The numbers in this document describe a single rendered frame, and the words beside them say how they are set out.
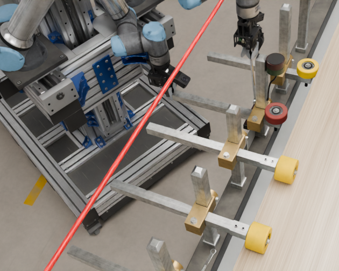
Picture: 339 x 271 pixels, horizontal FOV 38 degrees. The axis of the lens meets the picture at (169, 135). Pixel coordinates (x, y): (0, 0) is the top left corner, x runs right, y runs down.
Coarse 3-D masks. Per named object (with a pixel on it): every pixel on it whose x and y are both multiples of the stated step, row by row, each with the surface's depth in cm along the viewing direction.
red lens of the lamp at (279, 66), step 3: (270, 54) 160; (267, 63) 158; (282, 63) 157; (267, 66) 159; (270, 66) 158; (273, 66) 157; (276, 66) 157; (279, 66) 157; (282, 66) 158; (273, 69) 158; (276, 69) 158; (279, 69) 158
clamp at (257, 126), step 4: (268, 100) 180; (268, 104) 178; (256, 108) 178; (260, 108) 178; (252, 112) 177; (256, 112) 177; (260, 112) 176; (264, 112) 176; (252, 116) 176; (260, 116) 175; (264, 116) 176; (248, 120) 175; (260, 120) 174; (248, 124) 176; (252, 124) 175; (256, 124) 174; (260, 124) 174; (248, 128) 178; (252, 128) 177; (256, 128) 176; (260, 128) 176
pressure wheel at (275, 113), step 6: (276, 102) 173; (270, 108) 172; (276, 108) 171; (282, 108) 171; (270, 114) 170; (276, 114) 170; (282, 114) 170; (270, 120) 171; (276, 120) 169; (282, 120) 170
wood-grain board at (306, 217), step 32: (320, 96) 173; (320, 128) 164; (320, 160) 156; (288, 192) 151; (320, 192) 149; (288, 224) 144; (320, 224) 143; (256, 256) 139; (288, 256) 138; (320, 256) 137
